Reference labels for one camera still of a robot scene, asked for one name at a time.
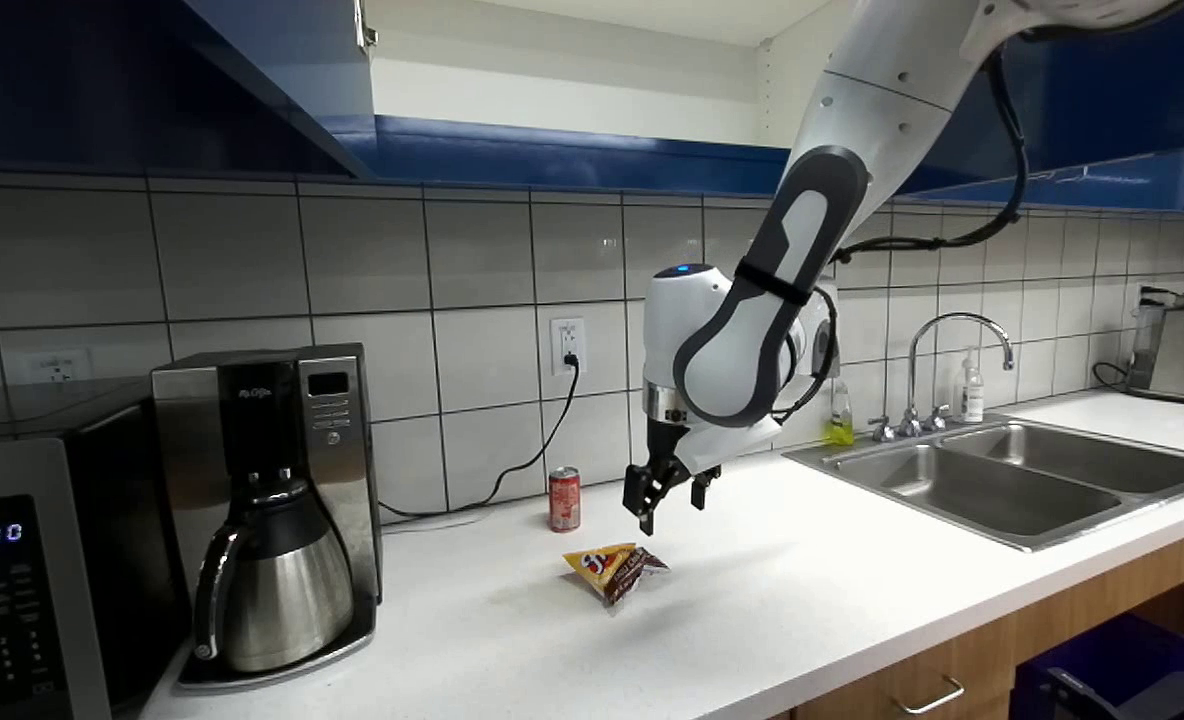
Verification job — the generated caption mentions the blue bin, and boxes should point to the blue bin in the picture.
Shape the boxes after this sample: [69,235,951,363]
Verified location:
[1006,612,1184,720]

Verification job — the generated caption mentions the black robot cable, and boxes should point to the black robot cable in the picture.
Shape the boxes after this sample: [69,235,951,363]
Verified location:
[829,46,1036,264]

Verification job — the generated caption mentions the black power cable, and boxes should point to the black power cable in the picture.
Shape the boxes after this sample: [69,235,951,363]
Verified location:
[374,352,585,522]

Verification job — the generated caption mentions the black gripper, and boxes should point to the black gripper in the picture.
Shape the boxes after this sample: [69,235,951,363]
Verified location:
[620,411,729,541]

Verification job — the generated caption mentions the stainless steel double sink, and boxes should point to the stainless steel double sink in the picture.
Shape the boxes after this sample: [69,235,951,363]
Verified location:
[789,411,1184,556]

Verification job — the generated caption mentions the yellow and brown snack packet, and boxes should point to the yellow and brown snack packet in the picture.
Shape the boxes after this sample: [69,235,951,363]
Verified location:
[560,541,671,612]

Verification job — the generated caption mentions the black and steel coffee maker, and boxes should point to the black and steel coffee maker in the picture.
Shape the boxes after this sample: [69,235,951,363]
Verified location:
[147,340,383,693]

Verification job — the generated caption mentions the silver drawer handle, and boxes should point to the silver drawer handle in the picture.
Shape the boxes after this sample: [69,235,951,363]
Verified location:
[889,674,967,720]

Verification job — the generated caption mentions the empty white wall outlet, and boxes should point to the empty white wall outlet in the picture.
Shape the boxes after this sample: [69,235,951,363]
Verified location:
[30,346,95,390]

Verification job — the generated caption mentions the open white cabinet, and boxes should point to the open white cabinet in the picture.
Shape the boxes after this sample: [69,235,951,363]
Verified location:
[354,0,835,153]

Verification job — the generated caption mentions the white hand soap bottle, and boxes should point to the white hand soap bottle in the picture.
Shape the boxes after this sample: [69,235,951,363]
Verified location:
[958,352,993,428]

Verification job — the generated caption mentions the blue open cabinet door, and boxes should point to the blue open cabinet door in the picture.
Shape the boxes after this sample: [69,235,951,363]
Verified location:
[176,0,383,183]

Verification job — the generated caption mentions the wooden base cabinets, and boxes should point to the wooden base cabinets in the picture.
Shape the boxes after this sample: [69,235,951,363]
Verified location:
[789,517,1184,720]

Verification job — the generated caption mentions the chrome sink faucet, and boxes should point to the chrome sink faucet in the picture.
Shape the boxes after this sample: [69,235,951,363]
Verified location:
[867,308,1018,442]

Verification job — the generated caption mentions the green dish soap bottle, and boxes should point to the green dish soap bottle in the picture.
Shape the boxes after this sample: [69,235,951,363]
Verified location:
[819,378,863,452]

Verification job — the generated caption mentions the white wall outlet with plug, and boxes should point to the white wall outlet with plug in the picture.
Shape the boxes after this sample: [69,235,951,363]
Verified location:
[545,310,590,398]

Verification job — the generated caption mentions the black and silver microwave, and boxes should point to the black and silver microwave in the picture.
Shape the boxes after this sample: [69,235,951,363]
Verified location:
[0,382,196,720]

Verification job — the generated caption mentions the blue cabinet door with hinge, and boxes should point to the blue cabinet door with hinge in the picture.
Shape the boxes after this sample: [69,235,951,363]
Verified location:
[884,0,1184,216]

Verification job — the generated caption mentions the red soda can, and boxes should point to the red soda can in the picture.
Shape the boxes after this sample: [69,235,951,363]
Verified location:
[545,462,585,537]

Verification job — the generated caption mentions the stainless steel coffee carafe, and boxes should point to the stainless steel coffee carafe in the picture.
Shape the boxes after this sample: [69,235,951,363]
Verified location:
[189,478,359,674]

